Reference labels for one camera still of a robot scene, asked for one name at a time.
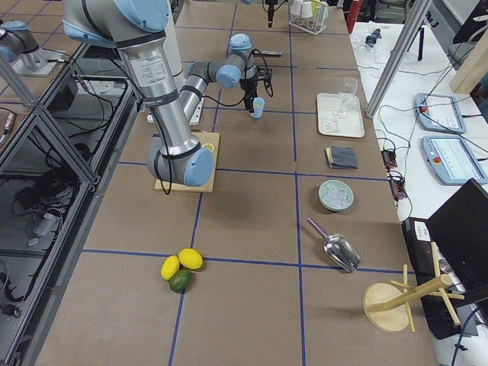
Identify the aluminium frame post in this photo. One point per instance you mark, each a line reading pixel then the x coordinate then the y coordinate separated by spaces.
pixel 406 37

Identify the yellow lemon left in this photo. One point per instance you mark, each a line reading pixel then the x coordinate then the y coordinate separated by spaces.
pixel 170 267

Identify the wooden mug tree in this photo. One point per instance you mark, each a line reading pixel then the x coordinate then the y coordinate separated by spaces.
pixel 387 305

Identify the white wire cup rack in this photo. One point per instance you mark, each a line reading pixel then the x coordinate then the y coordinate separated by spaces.
pixel 308 25

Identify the grey green plastic cup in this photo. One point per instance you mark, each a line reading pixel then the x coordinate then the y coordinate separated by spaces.
pixel 306 9

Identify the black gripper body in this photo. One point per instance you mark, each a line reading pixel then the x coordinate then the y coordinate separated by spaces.
pixel 249 86
pixel 271 11

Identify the blue tool on side table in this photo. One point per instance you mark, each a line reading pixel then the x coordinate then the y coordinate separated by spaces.
pixel 373 38

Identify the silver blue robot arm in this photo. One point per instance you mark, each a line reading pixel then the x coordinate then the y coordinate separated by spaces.
pixel 175 154

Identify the yellow lemon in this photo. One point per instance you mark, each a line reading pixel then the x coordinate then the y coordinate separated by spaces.
pixel 170 267
pixel 191 258

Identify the green bowl with ice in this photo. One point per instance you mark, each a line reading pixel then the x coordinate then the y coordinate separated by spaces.
pixel 335 195

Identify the teach pendant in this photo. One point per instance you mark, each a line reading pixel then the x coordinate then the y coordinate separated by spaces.
pixel 451 160
pixel 439 113

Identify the black laptop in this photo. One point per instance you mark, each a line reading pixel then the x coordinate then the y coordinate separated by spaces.
pixel 459 229

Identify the green lime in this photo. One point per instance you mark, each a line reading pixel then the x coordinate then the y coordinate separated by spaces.
pixel 180 280

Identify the grey folded cloth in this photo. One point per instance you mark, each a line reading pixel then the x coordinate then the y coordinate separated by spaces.
pixel 341 157

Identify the pink plastic cup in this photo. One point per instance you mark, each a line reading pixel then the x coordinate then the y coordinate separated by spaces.
pixel 296 8

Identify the yellow lemon right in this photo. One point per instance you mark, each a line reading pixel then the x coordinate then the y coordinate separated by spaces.
pixel 191 258

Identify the light blue plastic cup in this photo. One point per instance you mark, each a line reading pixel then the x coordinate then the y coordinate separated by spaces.
pixel 258 113

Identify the yellow plastic cup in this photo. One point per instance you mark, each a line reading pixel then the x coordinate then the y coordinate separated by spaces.
pixel 315 6

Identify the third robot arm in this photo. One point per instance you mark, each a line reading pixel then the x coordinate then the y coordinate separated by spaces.
pixel 17 38

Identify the lemon slice on board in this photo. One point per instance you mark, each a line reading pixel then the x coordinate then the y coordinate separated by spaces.
pixel 209 146

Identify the cream plastic tray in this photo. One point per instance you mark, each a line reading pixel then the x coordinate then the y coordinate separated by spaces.
pixel 350 126

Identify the clear wine glass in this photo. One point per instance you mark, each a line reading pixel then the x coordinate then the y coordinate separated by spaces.
pixel 346 92

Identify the metal ice scoop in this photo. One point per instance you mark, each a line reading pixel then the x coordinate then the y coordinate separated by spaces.
pixel 338 248

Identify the orange black connector box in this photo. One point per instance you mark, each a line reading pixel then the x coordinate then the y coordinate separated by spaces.
pixel 389 158

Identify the bamboo cutting board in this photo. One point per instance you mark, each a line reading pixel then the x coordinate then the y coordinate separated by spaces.
pixel 208 187

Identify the lower teach pendant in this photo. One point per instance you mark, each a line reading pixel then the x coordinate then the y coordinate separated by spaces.
pixel 451 160

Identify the upper teach pendant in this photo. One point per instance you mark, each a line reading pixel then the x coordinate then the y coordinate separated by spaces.
pixel 439 113

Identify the pale green plastic cup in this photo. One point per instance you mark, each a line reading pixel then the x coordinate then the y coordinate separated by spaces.
pixel 322 12

